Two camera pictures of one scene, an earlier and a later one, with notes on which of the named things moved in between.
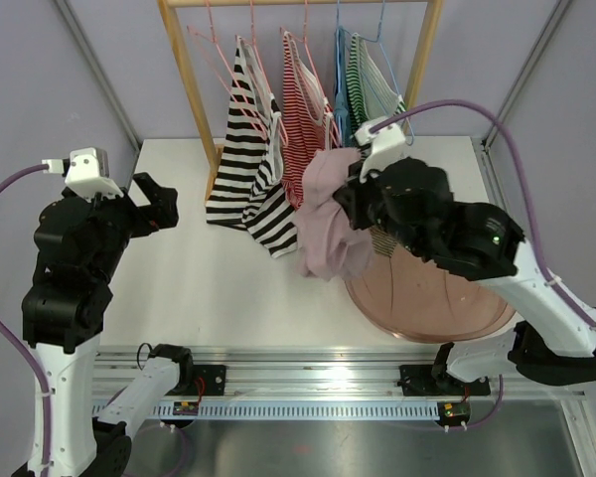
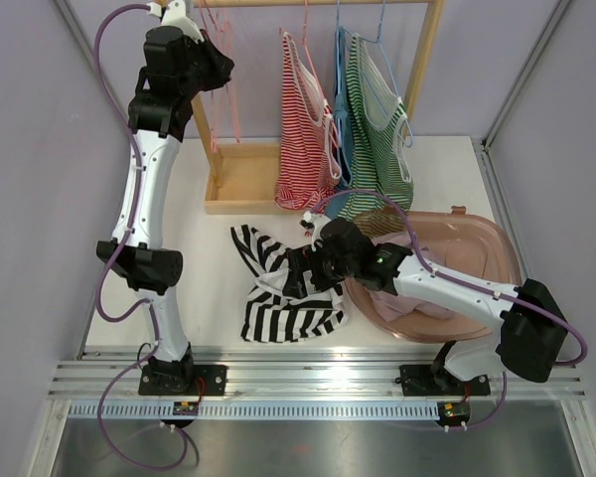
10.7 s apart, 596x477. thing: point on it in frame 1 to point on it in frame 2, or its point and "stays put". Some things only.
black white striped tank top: x=246 y=188 to x=274 y=315
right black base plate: x=419 y=381 stays put
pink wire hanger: x=213 y=50 to x=212 y=98
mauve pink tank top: x=328 y=242 to x=463 y=255
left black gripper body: x=121 y=225 to x=204 y=73
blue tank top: x=341 y=116 stays put
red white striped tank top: x=309 y=122 stays put
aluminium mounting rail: x=263 y=375 stays put
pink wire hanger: x=254 y=53 to x=229 y=99
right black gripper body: x=369 y=207 to x=327 y=268
